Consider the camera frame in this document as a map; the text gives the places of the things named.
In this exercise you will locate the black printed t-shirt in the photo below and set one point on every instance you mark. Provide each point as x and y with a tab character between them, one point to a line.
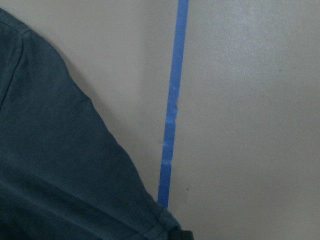
63	176

